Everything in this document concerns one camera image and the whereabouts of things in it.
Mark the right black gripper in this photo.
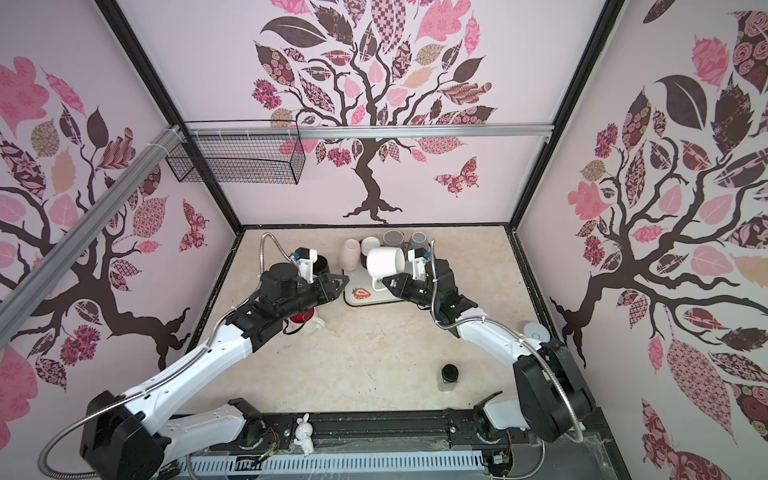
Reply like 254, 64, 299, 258
382, 274, 440, 311

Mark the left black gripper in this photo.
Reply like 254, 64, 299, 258
278, 273, 349, 321

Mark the white round mug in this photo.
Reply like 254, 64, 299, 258
366, 247, 406, 292

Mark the pink upside-down mug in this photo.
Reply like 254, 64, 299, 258
338, 239, 361, 271

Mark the black mug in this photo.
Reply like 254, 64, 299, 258
312, 255, 330, 276

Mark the small grey mug right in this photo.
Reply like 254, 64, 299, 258
409, 231, 429, 250

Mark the tall grey mug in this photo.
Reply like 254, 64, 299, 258
382, 230, 405, 248

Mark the white strawberry tray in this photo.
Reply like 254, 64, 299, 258
343, 265, 402, 307

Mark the right metal flexible conduit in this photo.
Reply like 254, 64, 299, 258
424, 239, 586, 480

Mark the white rabbit figurine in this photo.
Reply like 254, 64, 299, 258
293, 413, 315, 456

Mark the black wire basket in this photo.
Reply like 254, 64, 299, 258
165, 119, 307, 185

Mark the black front base frame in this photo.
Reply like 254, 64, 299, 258
144, 405, 630, 479

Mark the horizontal aluminium rail back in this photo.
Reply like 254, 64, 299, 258
188, 123, 554, 140

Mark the white slotted cable duct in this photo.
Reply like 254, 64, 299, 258
178, 451, 487, 479

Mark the diagonal aluminium rail left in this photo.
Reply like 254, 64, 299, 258
1, 125, 182, 345

